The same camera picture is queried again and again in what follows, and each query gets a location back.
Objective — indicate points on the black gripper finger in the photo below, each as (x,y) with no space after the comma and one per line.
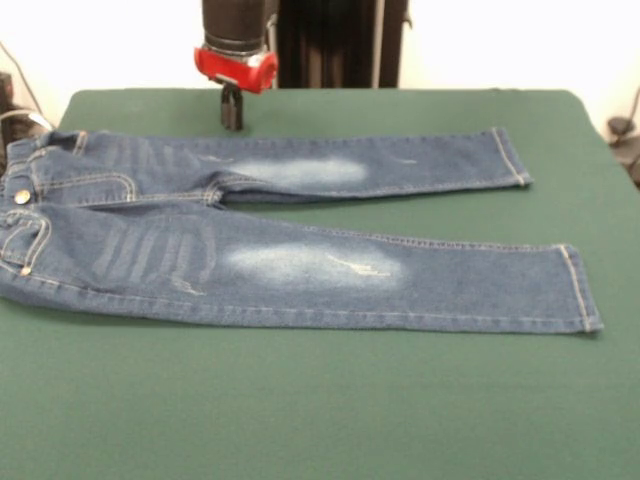
(239,110)
(226,107)

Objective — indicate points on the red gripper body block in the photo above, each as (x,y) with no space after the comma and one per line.
(235,70)

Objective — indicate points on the blue denim jeans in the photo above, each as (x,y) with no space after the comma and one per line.
(300,260)

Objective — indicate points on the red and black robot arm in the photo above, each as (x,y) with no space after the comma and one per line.
(235,22)

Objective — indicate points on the dark green table cloth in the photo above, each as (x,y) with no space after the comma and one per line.
(300,425)

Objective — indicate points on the black round stand base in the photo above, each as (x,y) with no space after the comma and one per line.
(620,125)

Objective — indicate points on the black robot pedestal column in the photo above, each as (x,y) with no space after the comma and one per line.
(340,40)

